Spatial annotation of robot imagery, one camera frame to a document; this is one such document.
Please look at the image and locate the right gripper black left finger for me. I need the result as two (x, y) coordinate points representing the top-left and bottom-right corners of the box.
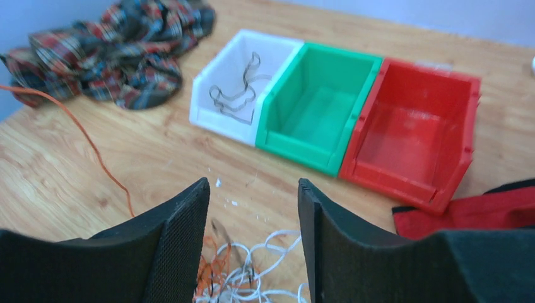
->
(1, 178), (210, 302)

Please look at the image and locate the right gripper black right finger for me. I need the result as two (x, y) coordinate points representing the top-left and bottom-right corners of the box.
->
(298, 179), (534, 302)

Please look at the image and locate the cable pile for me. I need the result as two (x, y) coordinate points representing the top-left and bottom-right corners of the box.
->
(194, 219), (310, 303)

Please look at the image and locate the black cable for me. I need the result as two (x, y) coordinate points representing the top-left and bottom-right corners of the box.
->
(208, 52), (273, 126)

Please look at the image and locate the orange cable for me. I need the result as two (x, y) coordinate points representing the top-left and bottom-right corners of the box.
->
(0, 85), (136, 218)

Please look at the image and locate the red bin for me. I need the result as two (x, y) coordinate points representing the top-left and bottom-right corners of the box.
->
(339, 57), (481, 215)

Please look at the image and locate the green bin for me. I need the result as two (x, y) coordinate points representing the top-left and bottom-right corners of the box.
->
(256, 42), (383, 176)

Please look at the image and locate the white bin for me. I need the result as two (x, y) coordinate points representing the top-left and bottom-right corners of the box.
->
(189, 29), (304, 146)

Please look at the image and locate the red garment on hanger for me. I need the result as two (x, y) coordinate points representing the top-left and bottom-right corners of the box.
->
(392, 179), (534, 240)

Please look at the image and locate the plaid cloth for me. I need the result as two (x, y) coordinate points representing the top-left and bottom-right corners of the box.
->
(1, 1), (216, 110)

